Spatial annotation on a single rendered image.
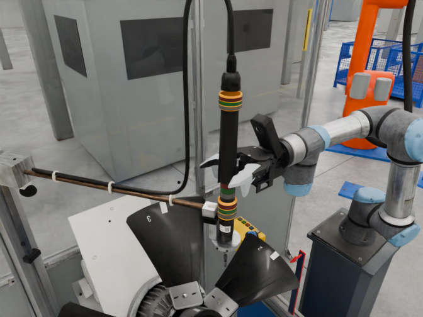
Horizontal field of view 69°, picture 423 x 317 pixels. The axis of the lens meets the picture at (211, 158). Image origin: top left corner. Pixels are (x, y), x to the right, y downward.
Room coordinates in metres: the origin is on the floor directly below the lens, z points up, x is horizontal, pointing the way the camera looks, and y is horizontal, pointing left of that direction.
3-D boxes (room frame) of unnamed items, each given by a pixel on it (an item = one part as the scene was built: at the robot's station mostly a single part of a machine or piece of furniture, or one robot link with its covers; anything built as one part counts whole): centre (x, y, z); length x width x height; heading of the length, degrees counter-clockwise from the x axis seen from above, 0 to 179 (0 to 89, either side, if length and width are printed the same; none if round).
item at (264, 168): (0.56, -0.10, 1.65); 0.09 x 0.05 x 0.02; 149
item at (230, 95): (0.55, -0.04, 1.79); 0.04 x 0.04 x 0.03
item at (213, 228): (0.56, -0.03, 1.49); 0.09 x 0.07 x 0.10; 72
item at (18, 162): (0.74, 0.56, 1.53); 0.10 x 0.07 x 0.09; 72
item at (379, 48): (7.05, -3.55, 0.49); 1.27 x 0.88 x 0.98; 127
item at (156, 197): (0.65, 0.26, 1.53); 0.54 x 0.01 x 0.01; 72
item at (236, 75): (0.55, -0.04, 1.65); 0.04 x 0.04 x 0.46
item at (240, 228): (1.01, -0.14, 1.02); 0.16 x 0.10 x 0.11; 37
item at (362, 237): (1.04, -0.65, 1.07); 0.15 x 0.15 x 0.10
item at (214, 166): (0.59, -0.02, 1.62); 0.09 x 0.03 x 0.06; 106
